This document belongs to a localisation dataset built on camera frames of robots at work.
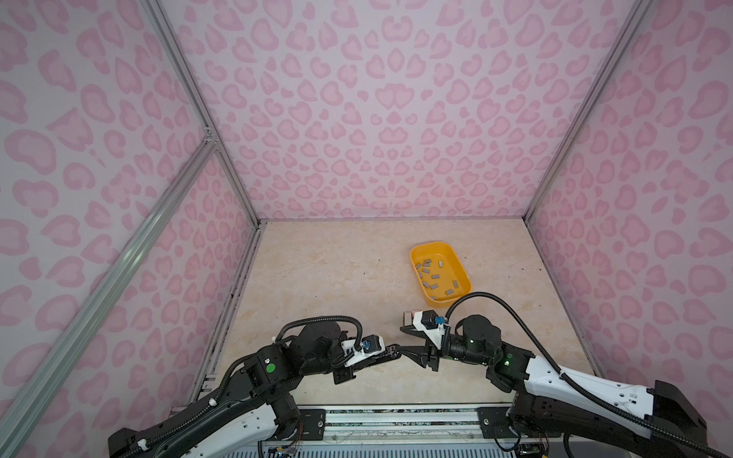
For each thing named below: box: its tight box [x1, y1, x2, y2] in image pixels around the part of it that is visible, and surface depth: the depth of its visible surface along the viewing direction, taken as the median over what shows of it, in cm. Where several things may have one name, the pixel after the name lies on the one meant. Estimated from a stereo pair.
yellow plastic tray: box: [410, 241, 473, 308], surface depth 106 cm
